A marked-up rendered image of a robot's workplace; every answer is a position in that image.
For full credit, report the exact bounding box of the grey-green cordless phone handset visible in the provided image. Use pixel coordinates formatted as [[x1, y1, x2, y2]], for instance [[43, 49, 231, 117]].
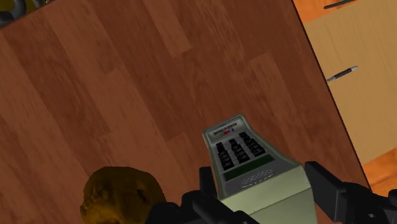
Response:
[[201, 114, 319, 224]]

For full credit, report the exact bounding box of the brown lumpy potato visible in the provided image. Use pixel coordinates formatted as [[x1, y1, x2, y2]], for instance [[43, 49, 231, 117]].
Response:
[[80, 165, 167, 224]]

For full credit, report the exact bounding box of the tan wooden drawer cabinet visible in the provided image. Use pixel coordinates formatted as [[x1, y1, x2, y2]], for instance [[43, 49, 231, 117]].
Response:
[[302, 0, 397, 166]]

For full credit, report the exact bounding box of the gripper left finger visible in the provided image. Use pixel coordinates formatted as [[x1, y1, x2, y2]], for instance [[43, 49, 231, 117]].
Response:
[[144, 166, 259, 224]]

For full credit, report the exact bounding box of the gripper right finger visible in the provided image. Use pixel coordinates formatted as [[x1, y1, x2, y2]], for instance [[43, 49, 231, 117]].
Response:
[[305, 160, 397, 224]]

